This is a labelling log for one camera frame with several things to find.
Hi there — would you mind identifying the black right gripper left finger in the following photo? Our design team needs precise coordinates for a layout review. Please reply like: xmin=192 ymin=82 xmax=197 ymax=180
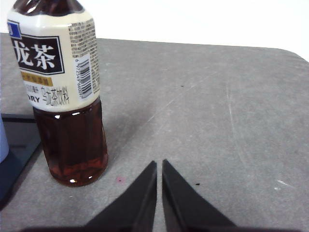
xmin=84 ymin=160 xmax=157 ymax=232

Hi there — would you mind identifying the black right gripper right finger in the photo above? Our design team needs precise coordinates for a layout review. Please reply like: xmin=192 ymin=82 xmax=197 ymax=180
xmin=162 ymin=159 xmax=239 ymax=232

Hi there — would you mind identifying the dark oolong tea bottle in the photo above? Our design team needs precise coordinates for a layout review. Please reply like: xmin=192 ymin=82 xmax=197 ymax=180
xmin=6 ymin=0 xmax=109 ymax=187

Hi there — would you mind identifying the dark blue flat tray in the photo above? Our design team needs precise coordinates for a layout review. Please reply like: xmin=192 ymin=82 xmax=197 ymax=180
xmin=0 ymin=113 xmax=42 ymax=208

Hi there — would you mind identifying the blue ribbed plastic cup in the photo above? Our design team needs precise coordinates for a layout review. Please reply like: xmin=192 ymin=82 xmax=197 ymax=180
xmin=0 ymin=116 xmax=10 ymax=164

